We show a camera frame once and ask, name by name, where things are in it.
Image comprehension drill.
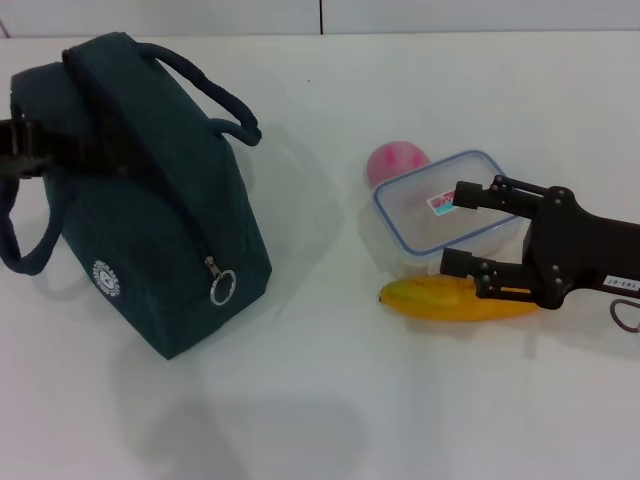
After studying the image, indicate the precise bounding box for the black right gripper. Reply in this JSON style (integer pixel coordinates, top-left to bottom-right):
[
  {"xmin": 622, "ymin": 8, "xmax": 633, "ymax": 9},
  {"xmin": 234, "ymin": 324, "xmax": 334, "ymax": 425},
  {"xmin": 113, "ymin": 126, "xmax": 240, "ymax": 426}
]
[{"xmin": 439, "ymin": 174, "xmax": 640, "ymax": 312}]

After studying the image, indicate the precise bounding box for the yellow banana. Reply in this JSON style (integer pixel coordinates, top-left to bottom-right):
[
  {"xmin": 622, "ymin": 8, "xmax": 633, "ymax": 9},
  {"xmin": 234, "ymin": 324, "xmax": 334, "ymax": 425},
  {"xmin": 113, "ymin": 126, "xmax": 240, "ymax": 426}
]
[{"xmin": 378, "ymin": 276, "xmax": 542, "ymax": 323}]

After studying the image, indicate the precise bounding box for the pink ball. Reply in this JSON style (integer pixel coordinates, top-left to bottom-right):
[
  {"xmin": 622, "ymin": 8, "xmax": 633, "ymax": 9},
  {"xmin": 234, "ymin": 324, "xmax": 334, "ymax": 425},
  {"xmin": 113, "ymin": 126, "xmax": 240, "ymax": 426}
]
[{"xmin": 367, "ymin": 141, "xmax": 431, "ymax": 189}]

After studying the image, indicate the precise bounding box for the dark teal lunch bag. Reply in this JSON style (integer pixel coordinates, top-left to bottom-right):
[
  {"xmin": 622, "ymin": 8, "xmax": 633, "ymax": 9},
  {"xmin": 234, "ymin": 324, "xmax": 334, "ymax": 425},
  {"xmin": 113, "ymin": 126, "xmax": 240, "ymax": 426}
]
[{"xmin": 0, "ymin": 32, "xmax": 274, "ymax": 362}]

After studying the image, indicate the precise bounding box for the grey right gripper cable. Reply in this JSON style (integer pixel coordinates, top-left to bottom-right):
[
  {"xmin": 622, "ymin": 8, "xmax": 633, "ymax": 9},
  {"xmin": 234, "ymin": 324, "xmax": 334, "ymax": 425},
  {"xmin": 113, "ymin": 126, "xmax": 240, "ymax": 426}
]
[{"xmin": 608, "ymin": 298, "xmax": 640, "ymax": 335}]

